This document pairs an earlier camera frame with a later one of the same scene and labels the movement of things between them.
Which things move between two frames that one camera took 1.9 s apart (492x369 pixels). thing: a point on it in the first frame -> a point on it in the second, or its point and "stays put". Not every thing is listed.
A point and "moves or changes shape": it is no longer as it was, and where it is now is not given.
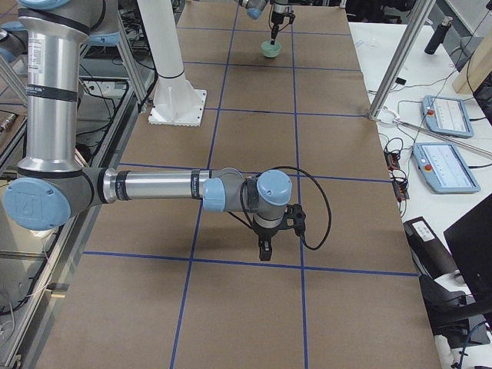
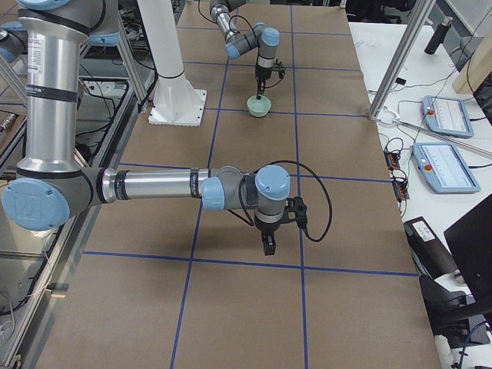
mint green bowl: x=270 y=51 moves or changes shape
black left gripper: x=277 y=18 -> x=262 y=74
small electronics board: x=392 y=160 stays put
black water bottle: x=439 y=35 stays put
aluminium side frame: x=130 y=59 stays put
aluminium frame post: x=420 y=17 stays put
